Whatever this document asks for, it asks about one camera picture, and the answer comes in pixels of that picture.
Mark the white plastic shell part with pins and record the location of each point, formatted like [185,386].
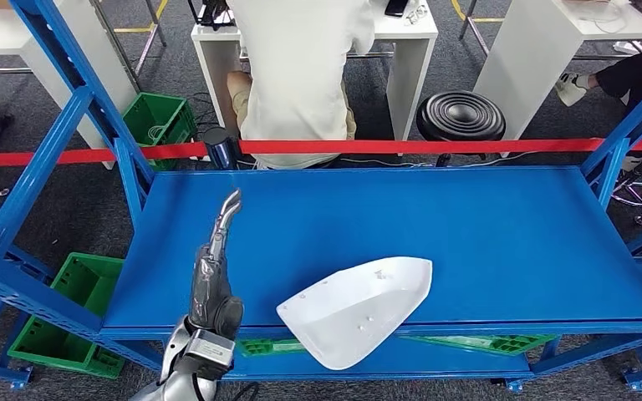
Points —
[354,310]

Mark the person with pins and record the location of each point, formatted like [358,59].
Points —
[299,72]
[636,72]

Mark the white desk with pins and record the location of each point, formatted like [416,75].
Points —
[409,77]
[526,72]
[0,33]

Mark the red barrier belt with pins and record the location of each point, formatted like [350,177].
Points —
[465,146]
[77,156]

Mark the green plastic crate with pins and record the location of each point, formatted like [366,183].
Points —
[157,116]
[492,344]
[265,347]
[77,277]

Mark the black round stool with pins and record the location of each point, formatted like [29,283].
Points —
[636,195]
[459,116]

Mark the black phone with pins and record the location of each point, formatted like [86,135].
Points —
[396,8]

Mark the clear glasses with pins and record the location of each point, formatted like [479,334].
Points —
[416,15]

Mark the black desk device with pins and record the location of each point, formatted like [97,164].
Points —
[213,14]

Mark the dark barrier post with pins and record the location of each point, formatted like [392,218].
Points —
[218,149]

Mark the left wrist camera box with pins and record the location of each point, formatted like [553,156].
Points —
[210,347]

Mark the grey metal table frame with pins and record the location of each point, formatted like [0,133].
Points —
[477,36]
[149,50]

